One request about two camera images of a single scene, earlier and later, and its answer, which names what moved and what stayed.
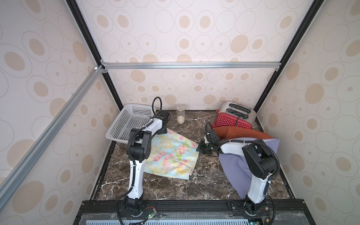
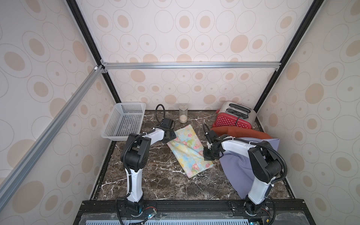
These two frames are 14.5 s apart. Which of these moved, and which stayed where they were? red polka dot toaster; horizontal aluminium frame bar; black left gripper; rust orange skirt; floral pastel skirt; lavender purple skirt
Moved: floral pastel skirt; black left gripper
Stayed: horizontal aluminium frame bar; red polka dot toaster; rust orange skirt; lavender purple skirt
